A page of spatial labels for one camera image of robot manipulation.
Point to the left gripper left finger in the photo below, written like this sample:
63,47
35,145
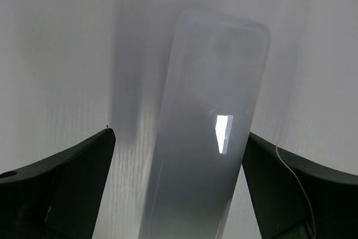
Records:
59,196

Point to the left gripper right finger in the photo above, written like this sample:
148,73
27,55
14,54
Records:
294,197

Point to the white slim bottle black cap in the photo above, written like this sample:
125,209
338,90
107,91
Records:
211,91

